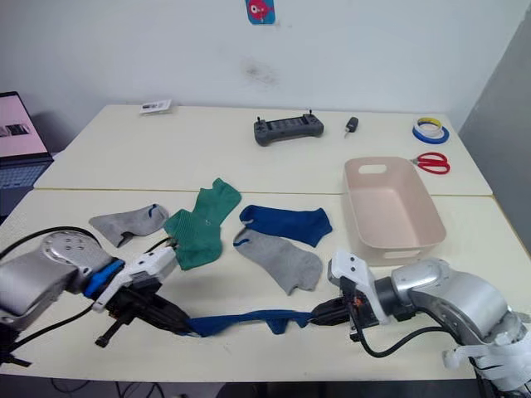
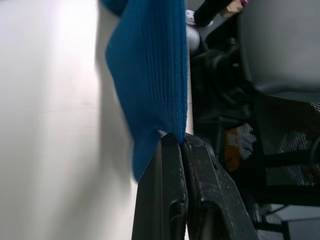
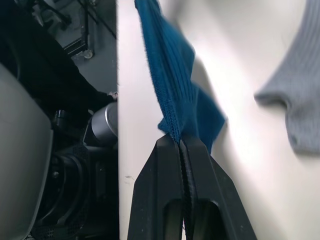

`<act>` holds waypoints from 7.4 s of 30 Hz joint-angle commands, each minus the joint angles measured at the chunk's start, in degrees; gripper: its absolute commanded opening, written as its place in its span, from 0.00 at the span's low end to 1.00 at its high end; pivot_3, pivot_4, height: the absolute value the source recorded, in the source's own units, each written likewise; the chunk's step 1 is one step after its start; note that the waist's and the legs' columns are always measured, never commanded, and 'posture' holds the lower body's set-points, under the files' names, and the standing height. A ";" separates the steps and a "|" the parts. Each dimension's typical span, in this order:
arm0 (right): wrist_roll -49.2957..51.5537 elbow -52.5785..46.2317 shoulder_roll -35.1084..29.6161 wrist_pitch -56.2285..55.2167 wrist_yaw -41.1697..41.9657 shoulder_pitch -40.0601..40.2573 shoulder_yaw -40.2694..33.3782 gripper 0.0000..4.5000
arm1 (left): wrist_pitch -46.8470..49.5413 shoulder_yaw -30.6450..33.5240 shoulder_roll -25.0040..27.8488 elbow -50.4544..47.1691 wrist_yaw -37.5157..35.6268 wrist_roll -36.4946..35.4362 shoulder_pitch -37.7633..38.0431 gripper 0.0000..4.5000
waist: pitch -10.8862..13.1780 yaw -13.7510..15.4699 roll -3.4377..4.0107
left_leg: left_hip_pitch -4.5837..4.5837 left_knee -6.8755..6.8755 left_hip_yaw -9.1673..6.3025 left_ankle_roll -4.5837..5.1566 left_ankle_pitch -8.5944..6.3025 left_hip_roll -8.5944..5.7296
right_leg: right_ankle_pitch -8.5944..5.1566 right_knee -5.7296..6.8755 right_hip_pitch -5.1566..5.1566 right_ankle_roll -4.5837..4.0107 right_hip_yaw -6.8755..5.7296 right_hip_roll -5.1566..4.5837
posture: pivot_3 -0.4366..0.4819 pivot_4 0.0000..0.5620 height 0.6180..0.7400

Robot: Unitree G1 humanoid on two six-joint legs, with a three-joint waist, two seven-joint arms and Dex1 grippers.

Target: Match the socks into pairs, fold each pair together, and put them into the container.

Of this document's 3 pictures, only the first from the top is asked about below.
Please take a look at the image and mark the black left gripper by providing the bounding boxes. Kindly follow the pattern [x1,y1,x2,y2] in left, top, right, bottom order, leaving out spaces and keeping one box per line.
[94,276,196,348]

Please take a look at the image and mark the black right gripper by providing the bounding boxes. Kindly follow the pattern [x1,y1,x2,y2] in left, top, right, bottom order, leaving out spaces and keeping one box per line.
[309,276,381,343]

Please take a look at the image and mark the dark blue sock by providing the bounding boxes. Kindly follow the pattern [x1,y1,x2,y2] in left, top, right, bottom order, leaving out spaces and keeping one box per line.
[184,308,317,337]
[238,204,334,249]

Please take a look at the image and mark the pink plastic container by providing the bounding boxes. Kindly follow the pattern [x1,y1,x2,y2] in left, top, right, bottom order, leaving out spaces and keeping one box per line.
[343,156,447,266]

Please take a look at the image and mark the grey sock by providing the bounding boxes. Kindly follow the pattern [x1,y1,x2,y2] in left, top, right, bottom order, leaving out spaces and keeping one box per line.
[88,202,170,249]
[231,229,324,296]

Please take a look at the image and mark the blue left wrist clamp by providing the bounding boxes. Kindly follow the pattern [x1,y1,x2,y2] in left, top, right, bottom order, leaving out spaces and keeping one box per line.
[81,260,126,299]

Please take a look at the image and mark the green sock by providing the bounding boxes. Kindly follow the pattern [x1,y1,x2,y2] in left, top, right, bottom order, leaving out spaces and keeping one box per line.
[191,177,242,235]
[163,208,225,272]

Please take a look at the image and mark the grey handheld remote controller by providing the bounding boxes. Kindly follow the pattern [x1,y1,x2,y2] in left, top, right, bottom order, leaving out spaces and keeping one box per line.
[253,109,326,148]

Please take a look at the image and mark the blue tape roll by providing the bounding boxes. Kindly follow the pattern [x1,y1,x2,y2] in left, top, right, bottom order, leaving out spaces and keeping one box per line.
[412,123,451,146]

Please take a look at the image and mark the white printed card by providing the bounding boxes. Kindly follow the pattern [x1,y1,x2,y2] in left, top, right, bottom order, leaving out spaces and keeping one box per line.
[139,99,173,115]

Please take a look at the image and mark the yellow and white tape roll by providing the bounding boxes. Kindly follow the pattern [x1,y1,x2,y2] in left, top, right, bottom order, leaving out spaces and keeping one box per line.
[416,117,442,136]

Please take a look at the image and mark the open laptop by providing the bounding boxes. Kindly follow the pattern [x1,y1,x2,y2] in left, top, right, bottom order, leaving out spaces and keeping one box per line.
[0,90,56,221]

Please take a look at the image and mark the grey partition panel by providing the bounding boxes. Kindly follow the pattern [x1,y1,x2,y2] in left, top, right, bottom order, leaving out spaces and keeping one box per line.
[455,12,531,266]

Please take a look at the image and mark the blue sticker with red fish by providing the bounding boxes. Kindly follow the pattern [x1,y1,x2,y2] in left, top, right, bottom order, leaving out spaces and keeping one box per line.
[245,0,277,26]

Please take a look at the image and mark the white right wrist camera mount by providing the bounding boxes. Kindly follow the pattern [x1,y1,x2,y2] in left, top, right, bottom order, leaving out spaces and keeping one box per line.
[326,248,392,327]

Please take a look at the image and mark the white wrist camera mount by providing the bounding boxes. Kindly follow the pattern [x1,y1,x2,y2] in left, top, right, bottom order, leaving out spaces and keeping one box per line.
[91,247,178,313]
[326,248,392,327]

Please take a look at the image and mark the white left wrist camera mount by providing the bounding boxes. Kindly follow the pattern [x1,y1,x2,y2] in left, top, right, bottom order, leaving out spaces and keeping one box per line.
[91,247,178,313]

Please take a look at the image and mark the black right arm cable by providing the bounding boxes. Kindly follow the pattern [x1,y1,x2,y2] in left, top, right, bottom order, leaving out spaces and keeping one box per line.
[350,325,451,358]

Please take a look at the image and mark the white straps on right arm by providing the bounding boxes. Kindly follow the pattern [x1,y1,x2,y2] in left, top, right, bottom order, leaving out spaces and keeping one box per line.
[441,329,531,391]

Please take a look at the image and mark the red handled scissors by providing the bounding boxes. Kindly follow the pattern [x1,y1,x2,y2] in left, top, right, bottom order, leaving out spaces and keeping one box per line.
[408,152,451,175]

